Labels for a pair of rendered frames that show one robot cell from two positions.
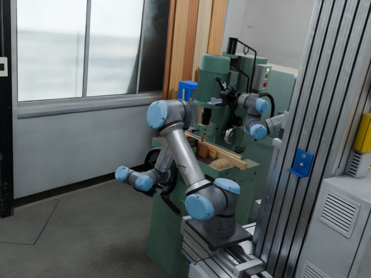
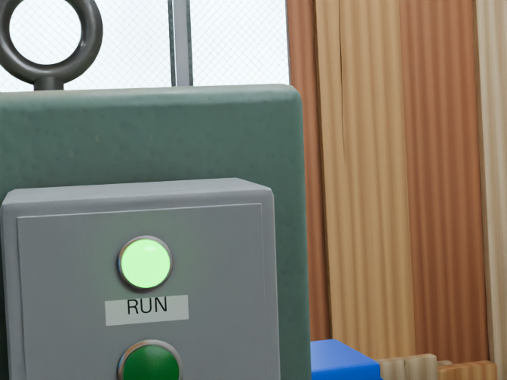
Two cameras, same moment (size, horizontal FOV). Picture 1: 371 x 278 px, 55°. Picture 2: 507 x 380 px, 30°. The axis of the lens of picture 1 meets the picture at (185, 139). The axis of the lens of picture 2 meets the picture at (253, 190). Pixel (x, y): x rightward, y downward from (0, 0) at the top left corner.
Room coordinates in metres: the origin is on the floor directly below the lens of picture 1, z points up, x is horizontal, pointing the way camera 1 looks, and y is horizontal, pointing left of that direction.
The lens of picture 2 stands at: (2.06, -0.68, 1.51)
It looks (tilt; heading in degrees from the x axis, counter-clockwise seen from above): 5 degrees down; 35
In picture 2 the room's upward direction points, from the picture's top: 2 degrees counter-clockwise
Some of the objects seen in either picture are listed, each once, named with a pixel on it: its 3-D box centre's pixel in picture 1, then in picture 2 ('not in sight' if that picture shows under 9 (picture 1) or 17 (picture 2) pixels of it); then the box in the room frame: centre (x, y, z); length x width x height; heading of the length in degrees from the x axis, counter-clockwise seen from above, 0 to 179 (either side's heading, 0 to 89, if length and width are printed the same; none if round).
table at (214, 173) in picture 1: (188, 155); not in sight; (2.12, -0.04, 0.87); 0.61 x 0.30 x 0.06; 47
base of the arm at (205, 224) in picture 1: (220, 217); not in sight; (1.42, -0.21, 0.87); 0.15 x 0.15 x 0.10
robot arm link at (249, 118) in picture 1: (253, 124); not in sight; (1.81, -0.34, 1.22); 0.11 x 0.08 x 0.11; 3
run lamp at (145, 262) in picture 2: not in sight; (145, 263); (2.31, -0.46, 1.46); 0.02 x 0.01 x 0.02; 137
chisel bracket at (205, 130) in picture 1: (206, 130); not in sight; (2.21, -0.13, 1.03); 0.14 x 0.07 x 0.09; 137
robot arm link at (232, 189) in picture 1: (224, 194); not in sight; (1.41, -0.20, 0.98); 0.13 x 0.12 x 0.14; 141
